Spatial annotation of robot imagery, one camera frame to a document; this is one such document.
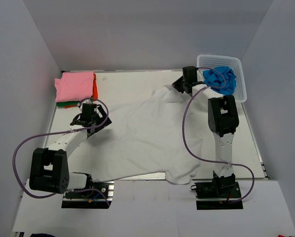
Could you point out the folded pink t shirt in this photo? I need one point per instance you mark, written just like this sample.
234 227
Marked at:
74 86

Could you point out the blue t shirt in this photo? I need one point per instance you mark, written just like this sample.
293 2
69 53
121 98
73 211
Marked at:
221 79

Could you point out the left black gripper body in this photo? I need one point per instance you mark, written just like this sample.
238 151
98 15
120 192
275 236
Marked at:
94 119

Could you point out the white t shirt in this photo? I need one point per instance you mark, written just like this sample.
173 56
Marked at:
146 137

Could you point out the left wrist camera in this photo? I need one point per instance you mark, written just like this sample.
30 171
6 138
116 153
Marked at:
87 101

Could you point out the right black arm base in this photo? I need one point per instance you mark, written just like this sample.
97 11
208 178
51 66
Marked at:
207 198

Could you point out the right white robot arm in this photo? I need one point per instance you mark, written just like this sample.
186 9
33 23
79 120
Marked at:
222 121

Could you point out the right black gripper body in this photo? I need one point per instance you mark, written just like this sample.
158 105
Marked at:
185 83

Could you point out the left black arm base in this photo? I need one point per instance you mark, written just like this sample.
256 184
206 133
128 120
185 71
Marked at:
90 199

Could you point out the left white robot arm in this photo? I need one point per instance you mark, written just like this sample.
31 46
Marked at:
50 169

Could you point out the folded green t shirt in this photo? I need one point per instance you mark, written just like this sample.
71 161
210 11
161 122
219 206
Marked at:
67 104

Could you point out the white plastic basket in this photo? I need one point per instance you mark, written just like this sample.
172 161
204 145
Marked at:
212 61

